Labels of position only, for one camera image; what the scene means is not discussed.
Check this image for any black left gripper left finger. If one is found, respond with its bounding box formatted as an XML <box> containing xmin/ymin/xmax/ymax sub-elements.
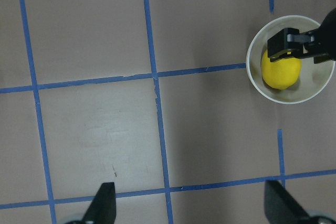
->
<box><xmin>81</xmin><ymin>182</ymin><xmax>116</xmax><ymax>224</ymax></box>

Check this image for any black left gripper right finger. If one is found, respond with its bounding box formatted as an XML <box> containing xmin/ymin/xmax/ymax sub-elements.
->
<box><xmin>264</xmin><ymin>180</ymin><xmax>315</xmax><ymax>223</ymax></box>

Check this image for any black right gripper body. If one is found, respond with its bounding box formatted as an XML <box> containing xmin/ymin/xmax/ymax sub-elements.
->
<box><xmin>303</xmin><ymin>8</ymin><xmax>335</xmax><ymax>63</ymax></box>

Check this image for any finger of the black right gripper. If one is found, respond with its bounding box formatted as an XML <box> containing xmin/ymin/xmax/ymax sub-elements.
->
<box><xmin>267</xmin><ymin>28</ymin><xmax>305</xmax><ymax>62</ymax></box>

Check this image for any cream ceramic bowl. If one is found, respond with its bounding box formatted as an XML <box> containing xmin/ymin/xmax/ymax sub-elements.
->
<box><xmin>246</xmin><ymin>15</ymin><xmax>335</xmax><ymax>104</ymax></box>

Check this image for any yellow lemon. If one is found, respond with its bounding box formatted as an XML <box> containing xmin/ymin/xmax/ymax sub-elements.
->
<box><xmin>260</xmin><ymin>50</ymin><xmax>302</xmax><ymax>90</ymax></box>

